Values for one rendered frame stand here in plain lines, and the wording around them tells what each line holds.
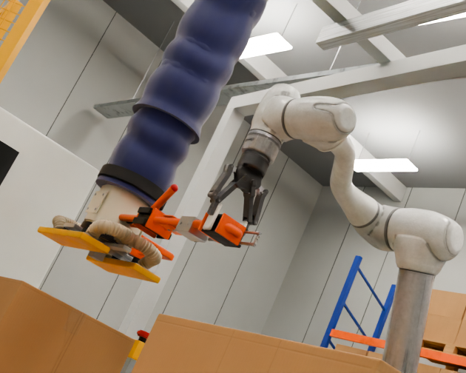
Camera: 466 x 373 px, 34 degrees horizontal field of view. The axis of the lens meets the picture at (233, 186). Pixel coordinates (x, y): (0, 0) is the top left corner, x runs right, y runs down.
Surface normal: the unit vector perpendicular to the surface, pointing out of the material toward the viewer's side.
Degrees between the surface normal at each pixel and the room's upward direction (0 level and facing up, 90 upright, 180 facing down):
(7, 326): 90
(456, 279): 90
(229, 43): 104
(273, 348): 90
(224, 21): 81
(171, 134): 74
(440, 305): 90
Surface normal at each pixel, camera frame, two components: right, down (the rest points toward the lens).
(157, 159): 0.47, -0.36
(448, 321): -0.66, -0.51
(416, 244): -0.66, -0.08
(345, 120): 0.60, -0.03
